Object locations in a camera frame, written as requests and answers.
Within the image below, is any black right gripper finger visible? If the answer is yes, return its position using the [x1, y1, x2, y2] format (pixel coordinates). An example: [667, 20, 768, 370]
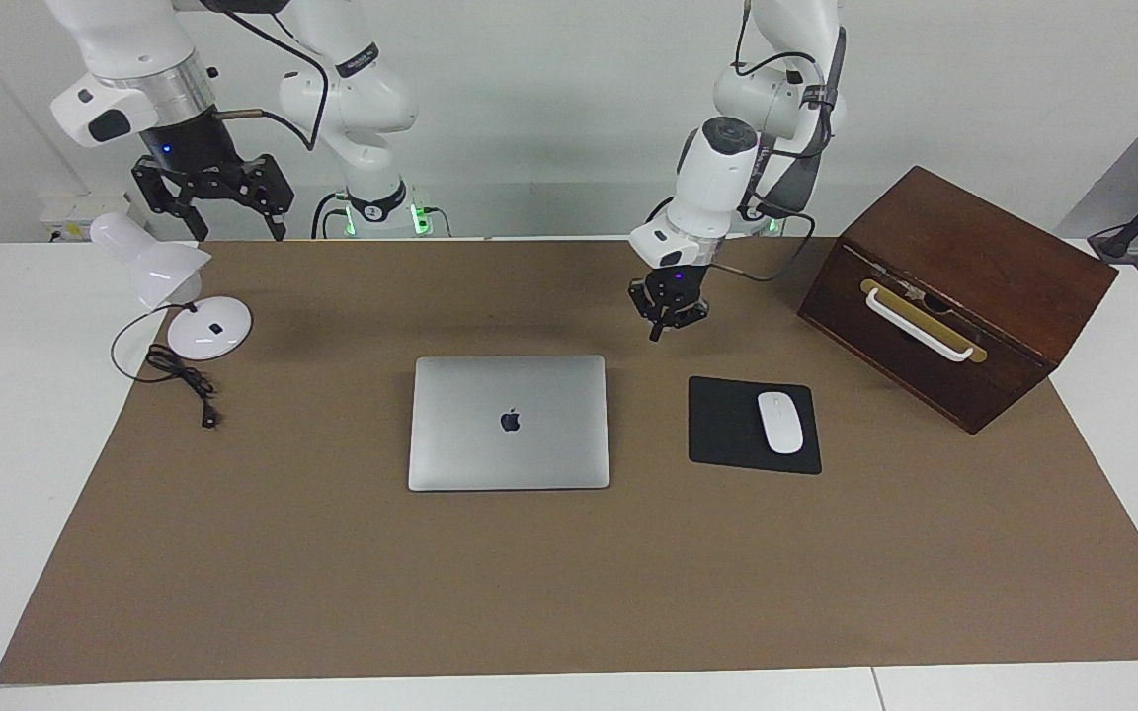
[131, 158, 209, 243]
[238, 153, 293, 241]

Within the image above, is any silver grey laptop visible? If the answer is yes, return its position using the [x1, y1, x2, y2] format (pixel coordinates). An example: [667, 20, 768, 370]
[407, 355, 611, 493]

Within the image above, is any white desk lamp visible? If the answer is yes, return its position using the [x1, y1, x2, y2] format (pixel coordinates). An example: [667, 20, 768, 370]
[89, 211, 254, 361]

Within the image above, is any white power strip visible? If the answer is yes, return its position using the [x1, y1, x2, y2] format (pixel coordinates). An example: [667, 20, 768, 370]
[41, 195, 147, 241]

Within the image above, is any black mouse pad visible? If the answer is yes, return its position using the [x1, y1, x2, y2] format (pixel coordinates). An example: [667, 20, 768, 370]
[688, 375, 823, 476]

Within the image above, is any white computer mouse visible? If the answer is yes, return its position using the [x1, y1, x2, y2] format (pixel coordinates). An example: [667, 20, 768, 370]
[757, 391, 805, 455]

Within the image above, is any brown table mat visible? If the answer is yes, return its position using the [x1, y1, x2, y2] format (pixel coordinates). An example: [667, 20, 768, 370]
[0, 237, 1138, 685]

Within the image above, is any dark brown wooden box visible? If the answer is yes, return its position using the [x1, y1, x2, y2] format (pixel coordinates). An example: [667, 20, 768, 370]
[798, 165, 1118, 435]

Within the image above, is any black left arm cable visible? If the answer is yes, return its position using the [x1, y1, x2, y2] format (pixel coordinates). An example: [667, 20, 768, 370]
[707, 210, 817, 283]

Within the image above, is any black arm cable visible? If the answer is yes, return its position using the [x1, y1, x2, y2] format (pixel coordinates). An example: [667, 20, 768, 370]
[707, 210, 817, 283]
[174, 0, 372, 154]

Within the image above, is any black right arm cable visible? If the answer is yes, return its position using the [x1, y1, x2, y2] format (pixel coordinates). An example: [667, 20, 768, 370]
[174, 0, 372, 154]

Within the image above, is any black lamp power cable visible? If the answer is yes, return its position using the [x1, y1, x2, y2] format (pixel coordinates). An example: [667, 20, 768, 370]
[111, 301, 222, 430]

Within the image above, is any white box handle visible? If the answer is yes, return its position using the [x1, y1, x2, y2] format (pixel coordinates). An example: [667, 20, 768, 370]
[865, 288, 975, 361]

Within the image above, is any brass handle plate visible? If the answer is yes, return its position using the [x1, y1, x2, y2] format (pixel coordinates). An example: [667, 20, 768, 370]
[860, 278, 988, 364]

